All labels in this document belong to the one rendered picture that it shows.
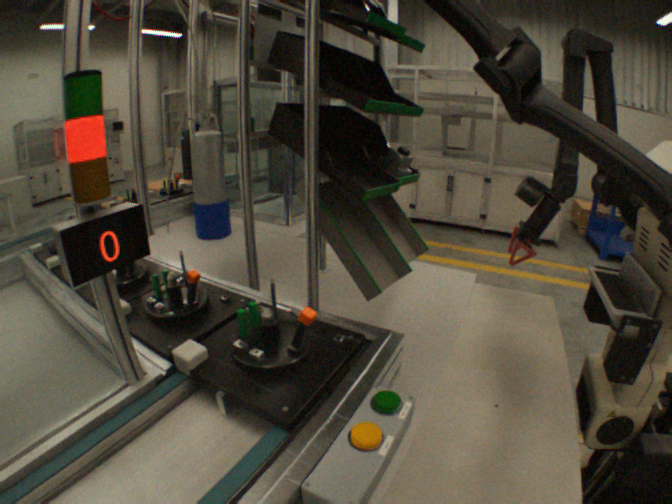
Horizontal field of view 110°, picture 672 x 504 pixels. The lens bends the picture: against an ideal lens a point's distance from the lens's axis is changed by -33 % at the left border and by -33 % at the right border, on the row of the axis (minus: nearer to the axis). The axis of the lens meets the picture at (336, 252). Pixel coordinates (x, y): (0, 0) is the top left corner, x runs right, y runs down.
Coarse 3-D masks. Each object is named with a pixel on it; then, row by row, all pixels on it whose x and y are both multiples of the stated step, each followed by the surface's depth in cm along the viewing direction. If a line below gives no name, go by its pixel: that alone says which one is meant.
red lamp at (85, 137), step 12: (72, 120) 30; (84, 120) 30; (96, 120) 32; (72, 132) 30; (84, 132) 31; (96, 132) 32; (72, 144) 31; (84, 144) 31; (96, 144) 33; (72, 156) 31; (84, 156) 32; (96, 156) 33
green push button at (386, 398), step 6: (384, 390) 48; (378, 396) 47; (384, 396) 47; (390, 396) 46; (396, 396) 46; (378, 402) 45; (384, 402) 45; (390, 402) 45; (396, 402) 45; (378, 408) 45; (384, 408) 45; (390, 408) 44; (396, 408) 45
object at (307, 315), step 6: (294, 312) 50; (300, 312) 49; (306, 312) 49; (312, 312) 50; (300, 318) 50; (306, 318) 49; (312, 318) 49; (300, 324) 50; (306, 324) 49; (300, 330) 51; (306, 330) 52; (294, 336) 52; (300, 336) 51; (294, 342) 52; (300, 342) 53
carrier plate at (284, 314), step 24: (288, 312) 68; (216, 336) 59; (312, 336) 61; (360, 336) 61; (216, 360) 53; (312, 360) 54; (336, 360) 55; (216, 384) 48; (240, 384) 48; (264, 384) 49; (288, 384) 49; (312, 384) 49; (264, 408) 44; (288, 408) 44
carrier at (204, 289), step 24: (168, 288) 65; (216, 288) 77; (144, 312) 65; (168, 312) 63; (192, 312) 63; (216, 312) 67; (144, 336) 58; (168, 336) 58; (192, 336) 59; (168, 360) 53
